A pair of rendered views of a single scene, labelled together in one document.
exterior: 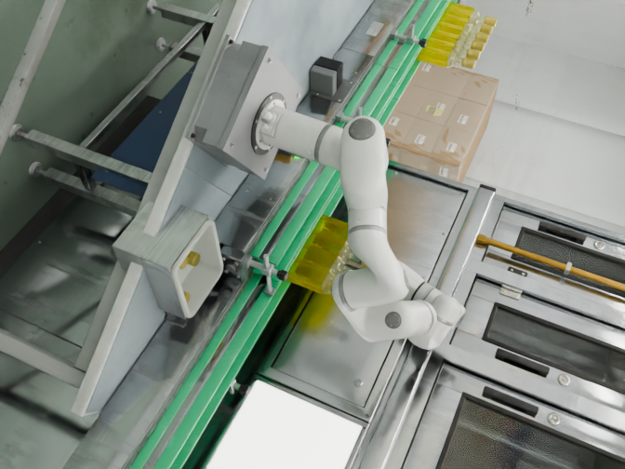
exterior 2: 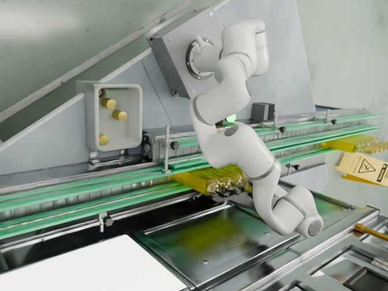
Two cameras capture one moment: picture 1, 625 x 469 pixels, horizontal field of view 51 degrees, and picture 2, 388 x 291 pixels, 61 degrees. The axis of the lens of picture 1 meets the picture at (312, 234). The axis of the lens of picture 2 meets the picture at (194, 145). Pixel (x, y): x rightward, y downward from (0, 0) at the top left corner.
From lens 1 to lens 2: 1.17 m
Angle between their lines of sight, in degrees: 42
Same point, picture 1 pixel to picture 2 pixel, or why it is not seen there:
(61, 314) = not seen: hidden behind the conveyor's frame
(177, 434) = (29, 198)
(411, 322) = (246, 131)
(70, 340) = not seen: hidden behind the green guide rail
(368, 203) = (236, 42)
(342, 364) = (199, 248)
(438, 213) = (327, 212)
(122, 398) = (19, 174)
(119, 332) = (45, 123)
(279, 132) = (203, 51)
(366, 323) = (210, 138)
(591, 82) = not seen: outside the picture
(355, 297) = (203, 99)
